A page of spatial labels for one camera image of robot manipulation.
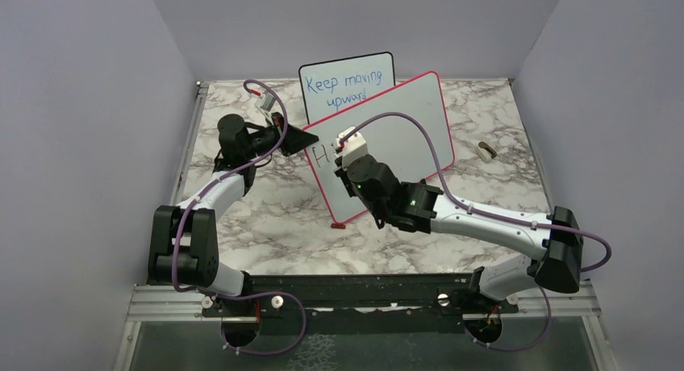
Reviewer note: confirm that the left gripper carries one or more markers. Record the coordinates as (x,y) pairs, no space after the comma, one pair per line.
(296,139)

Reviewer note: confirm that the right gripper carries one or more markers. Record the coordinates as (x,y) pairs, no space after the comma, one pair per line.
(344,173)

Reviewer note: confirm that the pink framed whiteboard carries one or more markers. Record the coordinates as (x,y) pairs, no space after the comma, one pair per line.
(414,140)

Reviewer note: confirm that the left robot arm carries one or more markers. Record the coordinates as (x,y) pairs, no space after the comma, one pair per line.
(184,248)

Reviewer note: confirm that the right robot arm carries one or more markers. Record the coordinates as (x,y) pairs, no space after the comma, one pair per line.
(549,251)

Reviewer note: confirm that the black framed whiteboard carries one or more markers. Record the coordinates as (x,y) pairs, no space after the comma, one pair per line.
(332,85)

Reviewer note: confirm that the small white eraser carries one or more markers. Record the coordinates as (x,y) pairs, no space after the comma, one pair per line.
(485,152)

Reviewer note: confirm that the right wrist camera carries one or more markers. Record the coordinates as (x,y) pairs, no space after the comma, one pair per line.
(349,145)

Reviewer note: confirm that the black mounting rail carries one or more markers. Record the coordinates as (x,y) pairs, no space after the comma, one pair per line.
(339,305)

